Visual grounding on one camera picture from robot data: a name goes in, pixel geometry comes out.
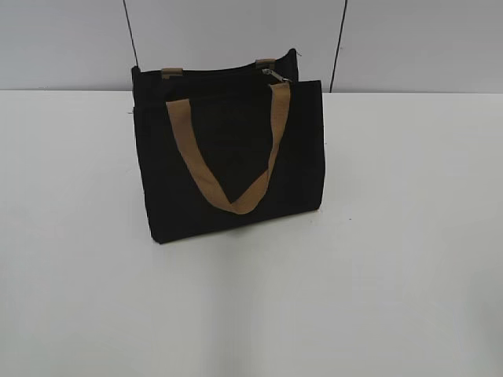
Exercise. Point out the black tote bag tan handles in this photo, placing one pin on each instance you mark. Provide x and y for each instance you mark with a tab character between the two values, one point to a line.
227	148

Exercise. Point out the silver zipper pull with ring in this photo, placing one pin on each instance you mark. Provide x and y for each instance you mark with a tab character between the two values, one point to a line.
275	75

